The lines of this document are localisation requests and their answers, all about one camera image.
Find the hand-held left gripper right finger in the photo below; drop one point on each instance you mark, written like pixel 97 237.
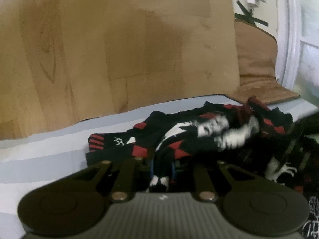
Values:
pixel 203 179

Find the crossed black tape strips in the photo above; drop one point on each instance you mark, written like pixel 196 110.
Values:
pixel 249 16

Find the white window frame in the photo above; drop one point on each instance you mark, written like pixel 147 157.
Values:
pixel 294 34

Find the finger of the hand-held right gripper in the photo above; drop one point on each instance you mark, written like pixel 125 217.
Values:
pixel 296 139

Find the grey striped bedsheet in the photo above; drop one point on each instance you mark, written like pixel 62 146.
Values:
pixel 42 159

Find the black red white patterned sweater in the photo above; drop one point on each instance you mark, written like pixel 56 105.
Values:
pixel 189 139

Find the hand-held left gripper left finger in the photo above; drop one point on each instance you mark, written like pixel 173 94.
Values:
pixel 129 176

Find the wood pattern vinyl sheet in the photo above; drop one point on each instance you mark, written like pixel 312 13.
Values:
pixel 112 49

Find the brown cushion mat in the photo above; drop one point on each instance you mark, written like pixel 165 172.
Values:
pixel 256 62

